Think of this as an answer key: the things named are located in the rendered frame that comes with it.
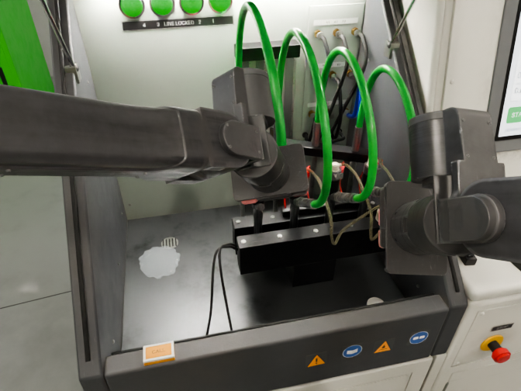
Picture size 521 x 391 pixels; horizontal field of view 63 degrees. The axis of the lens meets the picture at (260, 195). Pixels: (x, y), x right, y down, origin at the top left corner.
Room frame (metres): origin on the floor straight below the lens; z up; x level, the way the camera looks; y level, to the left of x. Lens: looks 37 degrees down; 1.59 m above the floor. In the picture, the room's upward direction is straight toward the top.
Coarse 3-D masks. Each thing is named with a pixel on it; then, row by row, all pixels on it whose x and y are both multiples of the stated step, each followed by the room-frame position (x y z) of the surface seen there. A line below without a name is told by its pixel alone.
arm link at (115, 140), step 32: (0, 96) 0.25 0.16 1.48; (32, 96) 0.26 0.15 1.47; (64, 96) 0.28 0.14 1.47; (0, 128) 0.23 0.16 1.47; (32, 128) 0.24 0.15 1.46; (64, 128) 0.26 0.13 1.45; (96, 128) 0.28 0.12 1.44; (128, 128) 0.30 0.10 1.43; (160, 128) 0.31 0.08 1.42; (192, 128) 0.33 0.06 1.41; (0, 160) 0.22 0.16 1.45; (32, 160) 0.23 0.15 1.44; (64, 160) 0.25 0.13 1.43; (96, 160) 0.26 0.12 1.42; (128, 160) 0.28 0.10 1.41; (160, 160) 0.30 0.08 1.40; (192, 160) 0.31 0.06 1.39; (224, 160) 0.34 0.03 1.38
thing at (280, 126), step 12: (240, 12) 0.79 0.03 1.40; (252, 12) 0.68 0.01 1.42; (240, 24) 0.82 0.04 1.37; (264, 24) 0.65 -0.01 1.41; (240, 36) 0.84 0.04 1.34; (264, 36) 0.62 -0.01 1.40; (240, 48) 0.85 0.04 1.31; (264, 48) 0.61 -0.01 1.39; (240, 60) 0.86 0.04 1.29; (276, 72) 0.57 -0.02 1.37; (276, 84) 0.56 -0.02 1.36; (276, 96) 0.55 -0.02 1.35; (276, 108) 0.54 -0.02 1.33; (276, 120) 0.53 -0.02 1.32; (276, 132) 0.52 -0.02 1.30
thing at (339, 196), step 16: (336, 48) 0.76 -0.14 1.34; (352, 64) 0.69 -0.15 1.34; (368, 96) 0.63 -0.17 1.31; (368, 112) 0.61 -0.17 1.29; (320, 128) 0.83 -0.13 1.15; (368, 128) 0.60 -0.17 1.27; (368, 144) 0.59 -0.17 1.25; (368, 160) 0.58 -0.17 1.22; (368, 176) 0.57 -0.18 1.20; (336, 192) 0.68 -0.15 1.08; (368, 192) 0.57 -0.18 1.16
